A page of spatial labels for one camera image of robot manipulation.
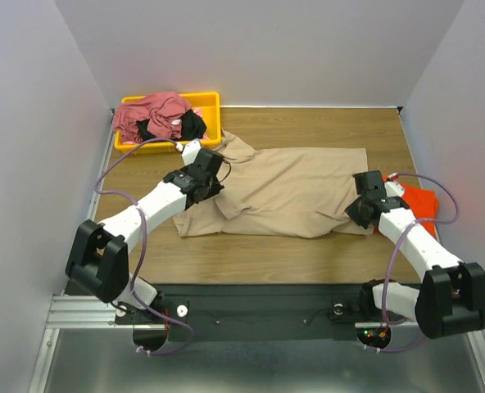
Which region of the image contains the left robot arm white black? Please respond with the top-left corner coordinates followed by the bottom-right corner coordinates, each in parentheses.
top-left (66, 141), bottom-right (224, 323)

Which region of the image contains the black t shirt in bin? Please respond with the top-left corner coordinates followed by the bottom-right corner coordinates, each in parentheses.
top-left (136, 110), bottom-right (209, 141)

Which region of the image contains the purple cable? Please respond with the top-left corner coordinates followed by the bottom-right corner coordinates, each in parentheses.
top-left (363, 173), bottom-right (460, 355)
top-left (93, 138), bottom-right (197, 356)

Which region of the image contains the aluminium frame rail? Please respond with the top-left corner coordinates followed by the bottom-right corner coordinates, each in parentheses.
top-left (27, 108), bottom-right (178, 393)

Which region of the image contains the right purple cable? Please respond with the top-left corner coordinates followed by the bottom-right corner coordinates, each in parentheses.
top-left (363, 173), bottom-right (460, 355)

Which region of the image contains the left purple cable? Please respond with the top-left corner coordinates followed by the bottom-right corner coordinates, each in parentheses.
top-left (93, 138), bottom-right (197, 356)

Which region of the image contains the beige t shirt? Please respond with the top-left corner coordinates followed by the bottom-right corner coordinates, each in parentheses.
top-left (173, 132), bottom-right (373, 238)

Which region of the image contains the yellow plastic bin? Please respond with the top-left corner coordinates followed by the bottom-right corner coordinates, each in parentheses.
top-left (112, 92), bottom-right (221, 154)

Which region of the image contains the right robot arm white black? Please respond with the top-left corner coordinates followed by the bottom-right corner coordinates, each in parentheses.
top-left (346, 171), bottom-right (485, 339)

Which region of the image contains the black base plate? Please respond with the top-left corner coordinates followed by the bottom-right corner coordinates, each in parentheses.
top-left (64, 282), bottom-right (419, 343)

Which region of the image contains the orange folded t shirt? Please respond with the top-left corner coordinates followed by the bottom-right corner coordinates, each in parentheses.
top-left (382, 174), bottom-right (438, 219)

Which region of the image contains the pink t shirt in bin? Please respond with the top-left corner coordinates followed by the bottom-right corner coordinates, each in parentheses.
top-left (112, 92), bottom-right (192, 144)

